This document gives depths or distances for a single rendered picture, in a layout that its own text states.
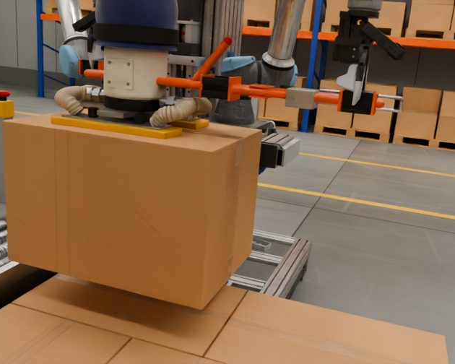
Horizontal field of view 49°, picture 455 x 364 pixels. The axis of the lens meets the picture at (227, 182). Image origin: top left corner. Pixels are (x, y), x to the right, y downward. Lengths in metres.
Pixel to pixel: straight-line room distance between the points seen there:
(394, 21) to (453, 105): 1.55
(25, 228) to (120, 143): 0.40
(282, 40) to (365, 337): 0.97
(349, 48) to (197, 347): 0.83
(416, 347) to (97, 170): 0.98
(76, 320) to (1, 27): 12.09
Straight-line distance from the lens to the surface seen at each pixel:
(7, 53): 13.25
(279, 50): 1.77
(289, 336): 1.46
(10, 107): 2.38
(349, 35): 1.23
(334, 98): 1.22
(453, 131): 8.40
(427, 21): 8.33
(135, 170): 1.23
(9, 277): 1.67
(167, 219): 1.22
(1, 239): 2.08
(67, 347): 1.38
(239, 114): 1.77
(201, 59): 1.96
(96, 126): 1.33
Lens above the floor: 1.31
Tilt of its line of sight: 15 degrees down
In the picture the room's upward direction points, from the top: 5 degrees clockwise
